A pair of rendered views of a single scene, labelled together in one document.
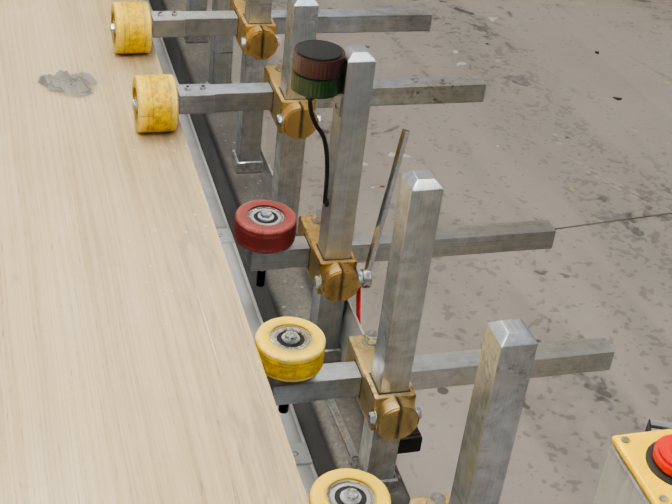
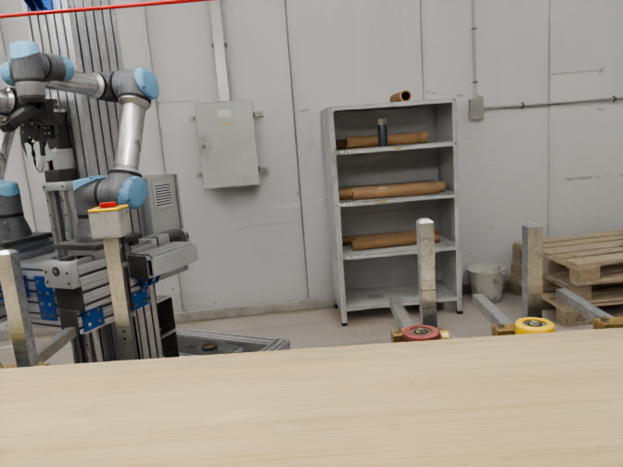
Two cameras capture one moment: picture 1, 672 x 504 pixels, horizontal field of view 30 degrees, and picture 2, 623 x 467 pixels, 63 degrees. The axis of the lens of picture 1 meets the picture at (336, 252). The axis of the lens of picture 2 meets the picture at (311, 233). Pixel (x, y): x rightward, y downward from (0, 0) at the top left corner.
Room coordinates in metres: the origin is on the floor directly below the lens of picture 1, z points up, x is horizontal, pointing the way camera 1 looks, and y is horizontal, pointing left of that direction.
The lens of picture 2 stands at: (-0.23, 0.71, 1.34)
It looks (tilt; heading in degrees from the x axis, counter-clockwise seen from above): 10 degrees down; 291
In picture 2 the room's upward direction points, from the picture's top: 4 degrees counter-clockwise
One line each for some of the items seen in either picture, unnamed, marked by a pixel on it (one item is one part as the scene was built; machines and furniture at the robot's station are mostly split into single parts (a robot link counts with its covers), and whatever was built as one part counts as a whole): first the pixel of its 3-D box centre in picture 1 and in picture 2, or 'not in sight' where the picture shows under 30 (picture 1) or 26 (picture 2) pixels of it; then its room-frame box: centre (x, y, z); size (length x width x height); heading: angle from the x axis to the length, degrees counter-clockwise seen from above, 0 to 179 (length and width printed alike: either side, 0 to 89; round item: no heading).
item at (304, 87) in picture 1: (316, 78); not in sight; (1.34, 0.05, 1.12); 0.06 x 0.06 x 0.02
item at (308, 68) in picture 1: (318, 59); not in sight; (1.34, 0.05, 1.15); 0.06 x 0.06 x 0.02
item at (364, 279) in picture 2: not in sight; (390, 210); (0.54, -3.03, 0.78); 0.90 x 0.45 x 1.55; 25
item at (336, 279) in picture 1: (325, 257); not in sight; (1.37, 0.01, 0.85); 0.13 x 0.06 x 0.05; 19
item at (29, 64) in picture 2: not in sight; (27, 63); (1.03, -0.45, 1.62); 0.09 x 0.08 x 0.11; 92
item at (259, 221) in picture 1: (263, 248); not in sight; (1.36, 0.10, 0.85); 0.08 x 0.08 x 0.11
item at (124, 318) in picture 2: not in sight; (126, 325); (0.63, -0.25, 0.93); 0.05 x 0.04 x 0.45; 19
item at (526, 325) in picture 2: not in sight; (534, 346); (-0.30, -0.45, 0.85); 0.08 x 0.08 x 0.11
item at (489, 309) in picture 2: not in sight; (502, 324); (-0.24, -0.64, 0.83); 0.43 x 0.03 x 0.04; 109
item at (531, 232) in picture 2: not in sight; (531, 319); (-0.30, -0.57, 0.87); 0.03 x 0.03 x 0.48; 19
